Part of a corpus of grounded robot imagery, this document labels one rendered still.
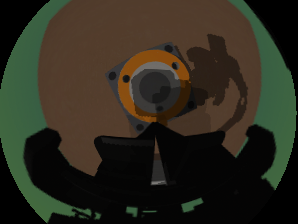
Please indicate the orange round plate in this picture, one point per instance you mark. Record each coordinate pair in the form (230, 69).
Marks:
(154, 61)

